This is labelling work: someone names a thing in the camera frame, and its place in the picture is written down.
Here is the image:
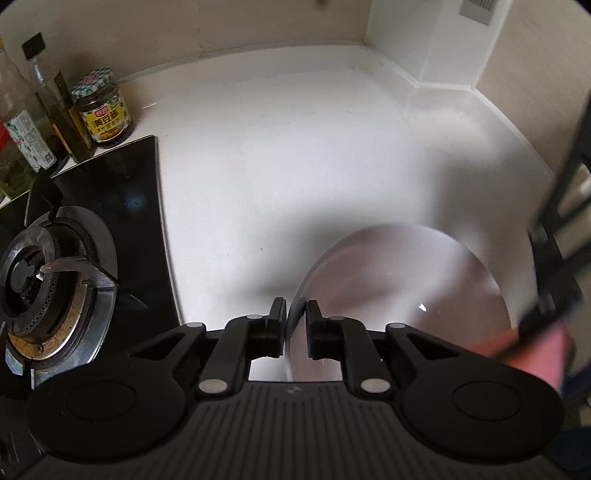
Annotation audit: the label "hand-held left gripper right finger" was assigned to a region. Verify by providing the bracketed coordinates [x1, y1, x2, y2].
[306, 299, 467, 398]

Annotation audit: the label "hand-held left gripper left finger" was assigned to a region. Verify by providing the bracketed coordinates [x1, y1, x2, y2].
[124, 296, 288, 401]

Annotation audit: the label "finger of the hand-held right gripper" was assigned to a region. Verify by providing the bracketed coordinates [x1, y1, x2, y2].
[516, 90, 591, 344]

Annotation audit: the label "pink green sponge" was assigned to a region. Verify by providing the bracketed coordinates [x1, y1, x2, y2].
[462, 318, 575, 394]

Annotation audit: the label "white bowl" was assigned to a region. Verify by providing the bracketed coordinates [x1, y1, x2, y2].
[285, 223, 512, 383]

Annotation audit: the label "person's dark blue trousers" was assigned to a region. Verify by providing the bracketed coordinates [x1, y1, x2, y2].
[551, 364, 591, 464]

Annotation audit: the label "black glass cooktop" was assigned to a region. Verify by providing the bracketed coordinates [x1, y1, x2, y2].
[0, 134, 182, 464]

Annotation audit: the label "steel gas burner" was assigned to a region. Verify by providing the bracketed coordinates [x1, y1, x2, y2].
[0, 205, 120, 376]

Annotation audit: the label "sauce jar checkered lid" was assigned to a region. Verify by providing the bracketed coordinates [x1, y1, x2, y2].
[70, 67, 134, 148]

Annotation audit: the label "bottle with green contents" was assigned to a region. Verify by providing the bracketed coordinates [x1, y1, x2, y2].
[0, 124, 38, 204]

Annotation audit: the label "oil bottle black cap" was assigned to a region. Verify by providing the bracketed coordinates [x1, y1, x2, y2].
[21, 32, 96, 163]

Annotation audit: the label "clear bottle green label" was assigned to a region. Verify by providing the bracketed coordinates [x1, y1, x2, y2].
[0, 37, 59, 175]

